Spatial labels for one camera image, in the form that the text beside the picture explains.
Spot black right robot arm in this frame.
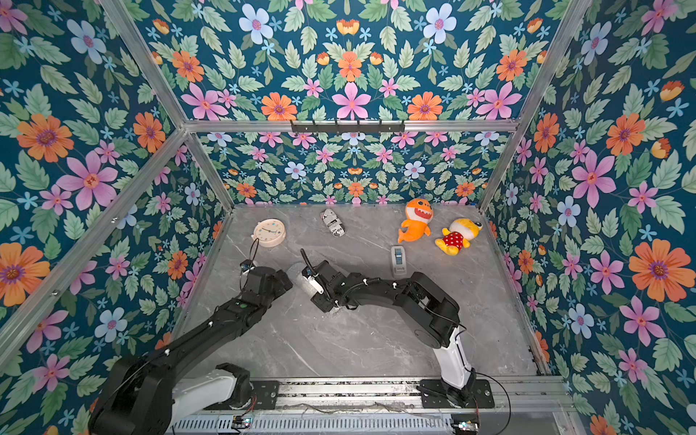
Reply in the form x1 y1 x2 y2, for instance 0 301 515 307
299 261 477 407

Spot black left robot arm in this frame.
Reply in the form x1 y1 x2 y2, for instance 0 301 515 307
88 266 293 434

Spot white tape dispenser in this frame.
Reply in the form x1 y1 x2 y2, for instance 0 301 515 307
391 246 408 278

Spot pink round alarm clock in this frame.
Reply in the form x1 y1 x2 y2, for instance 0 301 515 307
251 219 286 248

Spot orange shark plush toy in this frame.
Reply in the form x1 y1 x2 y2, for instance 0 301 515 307
397 199 434 244

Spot yellow plush toy red shorts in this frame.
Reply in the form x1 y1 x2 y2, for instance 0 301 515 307
435 219 483 257

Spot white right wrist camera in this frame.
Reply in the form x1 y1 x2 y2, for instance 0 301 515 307
303 275 324 297

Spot black hook rail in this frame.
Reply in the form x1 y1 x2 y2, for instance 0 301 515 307
290 121 406 134

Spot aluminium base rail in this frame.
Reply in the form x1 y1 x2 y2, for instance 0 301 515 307
173 374 585 434

